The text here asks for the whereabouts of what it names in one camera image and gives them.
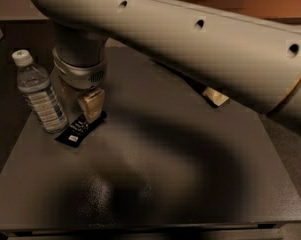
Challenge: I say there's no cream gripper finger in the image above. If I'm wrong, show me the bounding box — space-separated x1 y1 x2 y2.
78 88 105 123
58 77 76 101

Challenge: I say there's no black rxbar chocolate wrapper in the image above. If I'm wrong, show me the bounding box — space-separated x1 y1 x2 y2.
55 111 107 148

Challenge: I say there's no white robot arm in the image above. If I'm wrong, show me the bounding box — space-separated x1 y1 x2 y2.
31 0 301 126

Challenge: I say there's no clear plastic water bottle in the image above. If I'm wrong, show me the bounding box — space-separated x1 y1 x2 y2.
12 50 68 133

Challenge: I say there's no brown cream snack bag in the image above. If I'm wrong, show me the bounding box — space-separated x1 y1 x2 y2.
202 87 229 107

